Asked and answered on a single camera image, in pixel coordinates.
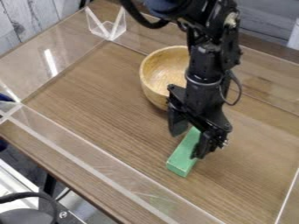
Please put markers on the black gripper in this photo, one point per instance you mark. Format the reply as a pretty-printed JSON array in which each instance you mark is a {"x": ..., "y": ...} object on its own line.
[{"x": 195, "y": 105}]

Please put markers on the green rectangular block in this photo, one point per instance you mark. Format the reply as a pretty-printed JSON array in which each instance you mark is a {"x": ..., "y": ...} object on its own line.
[{"x": 179, "y": 162}]

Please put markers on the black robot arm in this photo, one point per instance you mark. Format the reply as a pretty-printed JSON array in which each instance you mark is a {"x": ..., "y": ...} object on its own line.
[{"x": 210, "y": 22}]

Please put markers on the light brown wooden bowl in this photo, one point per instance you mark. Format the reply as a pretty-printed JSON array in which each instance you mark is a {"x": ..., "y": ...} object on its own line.
[{"x": 163, "y": 68}]

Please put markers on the black table leg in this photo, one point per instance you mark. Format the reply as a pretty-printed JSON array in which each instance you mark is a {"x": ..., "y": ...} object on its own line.
[{"x": 49, "y": 184}]

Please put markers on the clear acrylic enclosure wall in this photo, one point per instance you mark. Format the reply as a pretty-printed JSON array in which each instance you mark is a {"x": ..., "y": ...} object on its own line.
[{"x": 83, "y": 123}]

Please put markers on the black metal bracket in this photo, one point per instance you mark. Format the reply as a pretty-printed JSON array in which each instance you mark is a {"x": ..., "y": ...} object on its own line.
[{"x": 65, "y": 216}]

